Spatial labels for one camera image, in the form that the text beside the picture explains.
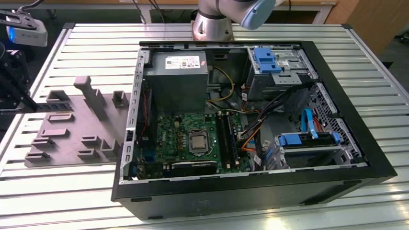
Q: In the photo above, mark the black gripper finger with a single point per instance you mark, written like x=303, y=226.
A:
x=10, y=106
x=21, y=76

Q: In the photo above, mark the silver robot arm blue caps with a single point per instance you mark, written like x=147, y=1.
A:
x=213, y=26

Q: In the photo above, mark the black RAM slot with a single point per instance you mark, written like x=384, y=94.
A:
x=225, y=141

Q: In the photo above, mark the installed RAM stick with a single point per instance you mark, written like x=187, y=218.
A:
x=234, y=143

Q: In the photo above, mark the grey parts rack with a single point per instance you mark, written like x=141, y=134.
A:
x=81, y=115

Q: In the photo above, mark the blue VGA port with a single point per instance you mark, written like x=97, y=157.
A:
x=133, y=172

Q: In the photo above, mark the blue port connector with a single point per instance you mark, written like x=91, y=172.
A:
x=150, y=155

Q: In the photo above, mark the grey power supply unit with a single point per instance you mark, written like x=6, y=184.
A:
x=177, y=91

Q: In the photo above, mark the green motherboard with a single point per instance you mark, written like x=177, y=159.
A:
x=170, y=134

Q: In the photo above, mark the silver CPU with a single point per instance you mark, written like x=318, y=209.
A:
x=199, y=142

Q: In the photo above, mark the black CPU socket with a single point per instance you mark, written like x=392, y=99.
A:
x=199, y=153

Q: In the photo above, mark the black graphics card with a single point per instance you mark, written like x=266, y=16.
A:
x=193, y=169

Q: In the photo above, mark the black open PC case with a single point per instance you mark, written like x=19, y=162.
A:
x=225, y=198

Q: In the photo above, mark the metal drive cage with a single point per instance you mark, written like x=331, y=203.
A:
x=288, y=80

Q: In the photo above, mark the blue disk carrier with disk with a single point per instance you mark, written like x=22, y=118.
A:
x=292, y=140

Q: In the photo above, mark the metal disk bay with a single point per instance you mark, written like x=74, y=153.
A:
x=314, y=150

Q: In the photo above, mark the wooden cabinet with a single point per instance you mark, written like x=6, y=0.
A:
x=367, y=21

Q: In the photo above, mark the black chair caster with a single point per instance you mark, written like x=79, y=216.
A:
x=404, y=38

